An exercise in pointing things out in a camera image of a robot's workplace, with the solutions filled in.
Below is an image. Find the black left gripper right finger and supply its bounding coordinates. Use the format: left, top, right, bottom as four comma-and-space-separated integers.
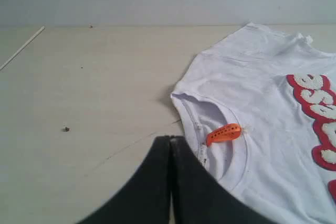
170, 136, 270, 223

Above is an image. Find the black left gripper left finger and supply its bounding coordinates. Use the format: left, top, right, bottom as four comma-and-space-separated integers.
80, 135, 171, 223

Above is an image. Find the white t-shirt red print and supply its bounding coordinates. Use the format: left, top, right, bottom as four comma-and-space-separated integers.
171, 23, 335, 223

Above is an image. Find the small dark debris piece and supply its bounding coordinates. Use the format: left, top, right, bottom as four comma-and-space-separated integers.
62, 126, 70, 132

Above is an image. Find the thin white rod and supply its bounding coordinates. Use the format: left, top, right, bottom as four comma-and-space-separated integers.
1, 26, 45, 70

